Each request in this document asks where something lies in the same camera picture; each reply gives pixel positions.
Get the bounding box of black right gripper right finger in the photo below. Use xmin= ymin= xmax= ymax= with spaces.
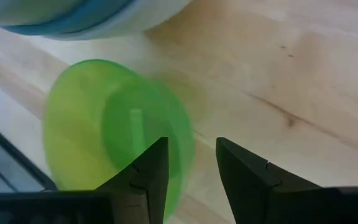
xmin=215 ymin=137 xmax=326 ymax=224

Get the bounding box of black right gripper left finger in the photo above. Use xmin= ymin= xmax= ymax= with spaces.
xmin=96 ymin=136 xmax=170 ymax=224

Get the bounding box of green translucent plastic bowl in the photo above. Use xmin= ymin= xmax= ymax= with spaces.
xmin=42 ymin=58 xmax=196 ymax=223

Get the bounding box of teal plastic bowl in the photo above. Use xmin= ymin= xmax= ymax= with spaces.
xmin=0 ymin=0 xmax=136 ymax=35

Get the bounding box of large pink plastic bowl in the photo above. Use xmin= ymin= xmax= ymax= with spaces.
xmin=42 ymin=0 xmax=195 ymax=41

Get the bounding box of black aluminium rig frame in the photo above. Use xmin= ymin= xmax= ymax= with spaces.
xmin=0 ymin=114 xmax=58 ymax=191

